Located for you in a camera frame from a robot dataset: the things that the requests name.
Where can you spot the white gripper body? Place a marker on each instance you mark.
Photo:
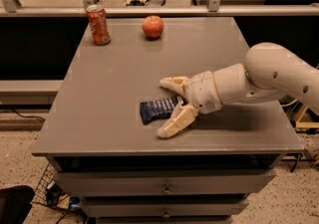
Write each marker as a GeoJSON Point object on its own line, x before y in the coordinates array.
{"type": "Point", "coordinates": [201, 92]}

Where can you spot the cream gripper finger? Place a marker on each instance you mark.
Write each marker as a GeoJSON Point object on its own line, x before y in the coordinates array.
{"type": "Point", "coordinates": [175, 84]}
{"type": "Point", "coordinates": [181, 117]}

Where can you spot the blue rxbar blueberry wrapper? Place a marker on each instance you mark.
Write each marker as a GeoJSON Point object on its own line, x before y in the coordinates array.
{"type": "Point", "coordinates": [158, 109]}

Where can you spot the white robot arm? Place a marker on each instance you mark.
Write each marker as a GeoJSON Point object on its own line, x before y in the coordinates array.
{"type": "Point", "coordinates": [270, 72]}

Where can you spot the red apple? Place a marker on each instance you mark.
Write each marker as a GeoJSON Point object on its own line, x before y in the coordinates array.
{"type": "Point", "coordinates": [152, 26]}

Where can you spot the grey upper drawer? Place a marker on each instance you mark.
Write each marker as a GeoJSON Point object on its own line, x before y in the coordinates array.
{"type": "Point", "coordinates": [164, 182]}

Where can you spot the grey drawer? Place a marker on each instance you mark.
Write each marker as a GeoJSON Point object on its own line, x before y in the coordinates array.
{"type": "Point", "coordinates": [164, 182]}
{"type": "Point", "coordinates": [165, 207]}

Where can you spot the grey lower drawer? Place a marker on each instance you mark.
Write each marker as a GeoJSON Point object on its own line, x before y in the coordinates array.
{"type": "Point", "coordinates": [165, 207]}

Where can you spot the orange soda can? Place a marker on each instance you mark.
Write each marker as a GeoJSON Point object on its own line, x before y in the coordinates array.
{"type": "Point", "coordinates": [98, 23]}

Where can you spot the black chair corner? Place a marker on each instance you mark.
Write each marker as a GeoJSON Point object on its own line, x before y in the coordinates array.
{"type": "Point", "coordinates": [15, 204]}

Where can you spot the yellow wooden frame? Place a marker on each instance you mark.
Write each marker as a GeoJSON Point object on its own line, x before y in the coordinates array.
{"type": "Point", "coordinates": [302, 119]}

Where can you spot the wire mesh basket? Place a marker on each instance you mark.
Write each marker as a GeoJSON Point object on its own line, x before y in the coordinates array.
{"type": "Point", "coordinates": [48, 192]}

